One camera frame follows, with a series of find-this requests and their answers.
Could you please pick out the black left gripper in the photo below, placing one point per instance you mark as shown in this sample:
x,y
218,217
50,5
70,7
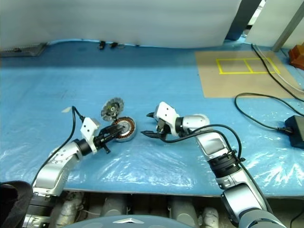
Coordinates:
x,y
102,141

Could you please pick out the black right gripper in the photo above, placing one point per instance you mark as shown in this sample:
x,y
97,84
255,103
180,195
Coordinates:
x,y
162,130

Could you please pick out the round motor housing copper windings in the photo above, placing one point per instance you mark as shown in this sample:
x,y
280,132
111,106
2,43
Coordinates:
x,y
130,133

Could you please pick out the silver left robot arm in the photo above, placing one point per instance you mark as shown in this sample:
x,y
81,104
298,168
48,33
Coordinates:
x,y
50,173

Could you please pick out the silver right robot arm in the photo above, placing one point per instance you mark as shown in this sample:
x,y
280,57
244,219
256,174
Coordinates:
x,y
213,145

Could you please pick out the blue plastic table cover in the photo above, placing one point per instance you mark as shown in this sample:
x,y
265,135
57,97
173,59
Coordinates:
x,y
142,78

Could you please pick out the grey rounded cylinder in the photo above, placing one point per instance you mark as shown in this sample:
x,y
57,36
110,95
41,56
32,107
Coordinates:
x,y
183,209
115,204

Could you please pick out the cardboard sheet with yellow tape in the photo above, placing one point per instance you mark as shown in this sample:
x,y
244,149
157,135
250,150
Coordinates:
x,y
213,80

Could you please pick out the whitish wrapped cylinder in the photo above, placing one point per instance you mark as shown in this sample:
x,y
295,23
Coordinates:
x,y
71,209

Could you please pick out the small black clip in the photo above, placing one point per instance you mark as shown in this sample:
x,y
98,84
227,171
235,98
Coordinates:
x,y
102,44
114,44

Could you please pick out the grey robot torso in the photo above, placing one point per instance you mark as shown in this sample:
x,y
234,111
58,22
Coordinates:
x,y
128,224

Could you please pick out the small whitish rounded cylinder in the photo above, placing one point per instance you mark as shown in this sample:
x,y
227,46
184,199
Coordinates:
x,y
210,216

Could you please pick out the white foam panel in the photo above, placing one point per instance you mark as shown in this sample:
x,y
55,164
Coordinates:
x,y
118,19

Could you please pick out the dark grey pillar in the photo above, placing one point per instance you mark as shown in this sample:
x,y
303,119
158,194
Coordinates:
x,y
240,21

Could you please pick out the black power adapter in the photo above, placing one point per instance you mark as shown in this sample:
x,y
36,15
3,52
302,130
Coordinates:
x,y
295,130

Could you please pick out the white board panel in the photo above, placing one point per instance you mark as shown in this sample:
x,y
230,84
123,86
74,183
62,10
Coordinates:
x,y
268,23

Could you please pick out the brown wooden block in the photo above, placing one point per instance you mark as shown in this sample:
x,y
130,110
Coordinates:
x,y
298,55

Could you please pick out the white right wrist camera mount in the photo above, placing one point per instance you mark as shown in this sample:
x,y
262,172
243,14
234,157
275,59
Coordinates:
x,y
166,111

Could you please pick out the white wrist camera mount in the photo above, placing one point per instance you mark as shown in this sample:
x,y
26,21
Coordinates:
x,y
88,129
166,111

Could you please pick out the small metal bracket piece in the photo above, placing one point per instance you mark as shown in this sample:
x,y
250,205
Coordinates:
x,y
111,109

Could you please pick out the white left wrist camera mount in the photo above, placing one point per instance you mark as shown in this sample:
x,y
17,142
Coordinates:
x,y
88,129

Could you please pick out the aluminium profile post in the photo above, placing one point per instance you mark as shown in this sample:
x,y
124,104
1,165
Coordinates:
x,y
288,26

